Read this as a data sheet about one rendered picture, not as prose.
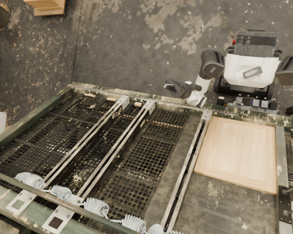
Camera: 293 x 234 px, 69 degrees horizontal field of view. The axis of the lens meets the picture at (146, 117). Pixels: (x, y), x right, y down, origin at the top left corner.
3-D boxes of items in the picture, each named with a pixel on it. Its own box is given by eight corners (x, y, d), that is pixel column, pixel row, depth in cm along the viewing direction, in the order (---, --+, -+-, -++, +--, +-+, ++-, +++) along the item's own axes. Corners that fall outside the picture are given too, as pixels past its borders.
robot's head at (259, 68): (243, 70, 116) (241, 70, 110) (259, 64, 112) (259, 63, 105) (246, 81, 116) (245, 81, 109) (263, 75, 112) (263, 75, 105)
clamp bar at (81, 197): (157, 107, 186) (156, 83, 171) (65, 245, 102) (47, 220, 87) (147, 106, 189) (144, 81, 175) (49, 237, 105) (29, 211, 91)
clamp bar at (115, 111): (131, 102, 195) (128, 79, 180) (27, 225, 111) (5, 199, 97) (122, 101, 199) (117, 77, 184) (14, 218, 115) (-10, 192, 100)
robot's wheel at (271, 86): (268, 81, 233) (270, 79, 215) (273, 81, 232) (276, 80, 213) (263, 99, 236) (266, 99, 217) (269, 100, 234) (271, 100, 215)
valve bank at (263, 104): (280, 101, 180) (287, 98, 157) (276, 118, 180) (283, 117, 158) (218, 93, 198) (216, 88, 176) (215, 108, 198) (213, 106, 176)
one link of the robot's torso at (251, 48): (228, 30, 144) (222, 30, 113) (287, 32, 131) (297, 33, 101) (220, 74, 155) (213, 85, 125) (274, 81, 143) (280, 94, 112)
